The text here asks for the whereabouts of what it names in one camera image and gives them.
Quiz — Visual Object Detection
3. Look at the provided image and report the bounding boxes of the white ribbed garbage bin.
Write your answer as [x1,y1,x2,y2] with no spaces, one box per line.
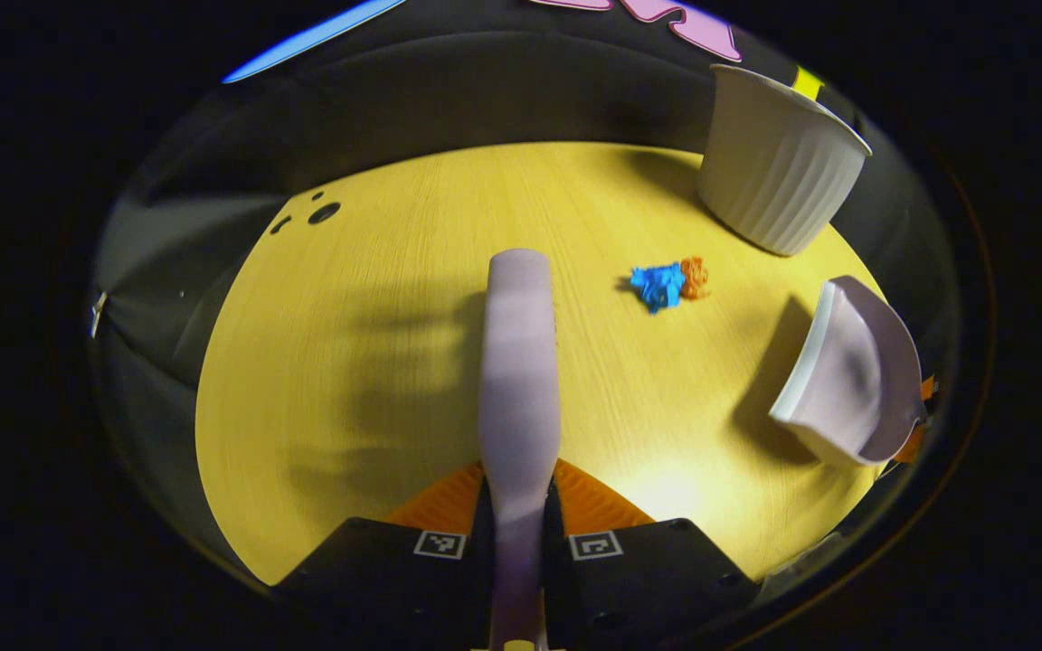
[697,63,874,258]

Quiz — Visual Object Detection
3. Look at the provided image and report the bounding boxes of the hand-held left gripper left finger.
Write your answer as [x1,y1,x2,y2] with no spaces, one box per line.
[272,461,496,651]

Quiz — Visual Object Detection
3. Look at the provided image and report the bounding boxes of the orange paper trash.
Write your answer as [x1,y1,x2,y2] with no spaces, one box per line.
[679,256,711,301]

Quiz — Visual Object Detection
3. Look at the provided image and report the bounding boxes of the small light purple broom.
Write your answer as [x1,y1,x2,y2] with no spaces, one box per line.
[477,249,564,651]

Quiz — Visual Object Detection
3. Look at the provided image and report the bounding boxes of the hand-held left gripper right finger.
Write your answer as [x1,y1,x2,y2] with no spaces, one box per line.
[543,458,763,651]

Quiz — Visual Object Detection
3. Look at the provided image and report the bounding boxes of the blue paper trash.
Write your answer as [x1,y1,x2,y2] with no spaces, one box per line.
[629,261,687,315]

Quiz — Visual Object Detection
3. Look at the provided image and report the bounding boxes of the yellow wooden desktop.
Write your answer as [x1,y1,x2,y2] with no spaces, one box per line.
[195,140,893,587]

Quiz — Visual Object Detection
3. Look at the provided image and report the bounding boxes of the light purple dustpan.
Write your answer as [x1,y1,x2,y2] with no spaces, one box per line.
[768,275,929,467]

